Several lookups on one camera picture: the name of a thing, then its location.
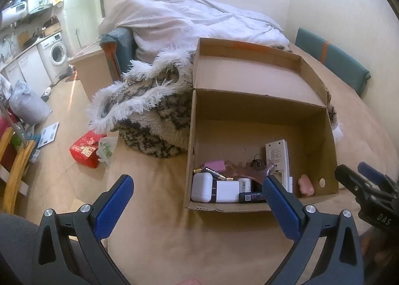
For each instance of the small white bottle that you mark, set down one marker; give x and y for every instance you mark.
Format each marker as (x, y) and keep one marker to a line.
(244, 184)

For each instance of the black rectangular device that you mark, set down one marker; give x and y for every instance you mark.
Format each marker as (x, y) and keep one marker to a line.
(249, 197)

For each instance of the small brown box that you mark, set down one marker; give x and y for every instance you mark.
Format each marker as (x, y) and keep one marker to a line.
(52, 29)

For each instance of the long white box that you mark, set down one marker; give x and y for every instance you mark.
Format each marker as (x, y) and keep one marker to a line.
(277, 154)

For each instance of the patterned fuzzy blanket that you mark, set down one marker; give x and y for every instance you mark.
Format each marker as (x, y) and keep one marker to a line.
(146, 116)

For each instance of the white rounded case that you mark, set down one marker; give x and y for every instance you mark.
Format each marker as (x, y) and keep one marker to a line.
(201, 186)

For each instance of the white base cabinet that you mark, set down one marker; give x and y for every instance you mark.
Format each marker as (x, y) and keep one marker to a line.
(28, 66)

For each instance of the white charger cube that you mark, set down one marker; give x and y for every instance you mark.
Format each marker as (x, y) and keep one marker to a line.
(227, 191)

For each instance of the brown cardboard box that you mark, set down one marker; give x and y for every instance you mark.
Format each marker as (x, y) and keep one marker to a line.
(249, 123)

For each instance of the red bag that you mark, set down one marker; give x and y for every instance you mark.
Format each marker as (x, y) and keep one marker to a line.
(4, 130)

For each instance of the white black slipper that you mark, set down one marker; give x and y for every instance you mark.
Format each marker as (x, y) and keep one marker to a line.
(46, 95)

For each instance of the red box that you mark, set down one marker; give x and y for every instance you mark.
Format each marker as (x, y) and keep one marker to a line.
(82, 151)

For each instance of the reddish plastic bag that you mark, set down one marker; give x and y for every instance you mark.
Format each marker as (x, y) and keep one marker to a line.
(249, 172)

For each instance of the white duvet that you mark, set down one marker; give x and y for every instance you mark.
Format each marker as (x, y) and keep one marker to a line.
(193, 20)

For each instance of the white cylindrical appliance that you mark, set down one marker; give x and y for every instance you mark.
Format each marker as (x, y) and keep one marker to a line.
(33, 3)

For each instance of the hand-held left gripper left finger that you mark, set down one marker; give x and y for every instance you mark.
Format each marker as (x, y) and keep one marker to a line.
(113, 207)

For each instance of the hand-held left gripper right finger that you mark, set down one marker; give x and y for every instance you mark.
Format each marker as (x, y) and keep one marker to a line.
(280, 207)

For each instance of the white washing machine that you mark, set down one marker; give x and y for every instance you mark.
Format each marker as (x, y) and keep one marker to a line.
(56, 51)

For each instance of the grey plastic bag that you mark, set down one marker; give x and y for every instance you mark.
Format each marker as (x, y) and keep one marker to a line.
(29, 107)

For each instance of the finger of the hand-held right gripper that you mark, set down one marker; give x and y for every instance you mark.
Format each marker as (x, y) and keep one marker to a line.
(350, 179)
(369, 172)

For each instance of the white bathroom scale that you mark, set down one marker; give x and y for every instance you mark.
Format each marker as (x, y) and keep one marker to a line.
(47, 135)

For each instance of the beige bedside cabinet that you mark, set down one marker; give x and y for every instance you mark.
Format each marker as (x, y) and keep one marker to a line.
(90, 73)

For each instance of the small pink box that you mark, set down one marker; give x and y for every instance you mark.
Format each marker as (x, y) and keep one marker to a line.
(215, 166)

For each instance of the black gold battery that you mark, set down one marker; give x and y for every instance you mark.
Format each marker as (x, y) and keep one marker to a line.
(215, 173)
(199, 171)

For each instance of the pink foot-shaped toy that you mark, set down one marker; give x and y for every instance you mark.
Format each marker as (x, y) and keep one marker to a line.
(306, 185)

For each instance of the white hanging cloth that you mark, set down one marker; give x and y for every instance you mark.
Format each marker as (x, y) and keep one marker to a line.
(4, 85)

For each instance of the yellow wooden chair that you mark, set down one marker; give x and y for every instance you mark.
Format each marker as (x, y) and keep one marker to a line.
(15, 172)

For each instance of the white green plastic bag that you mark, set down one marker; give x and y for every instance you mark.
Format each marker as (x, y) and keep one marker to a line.
(107, 149)

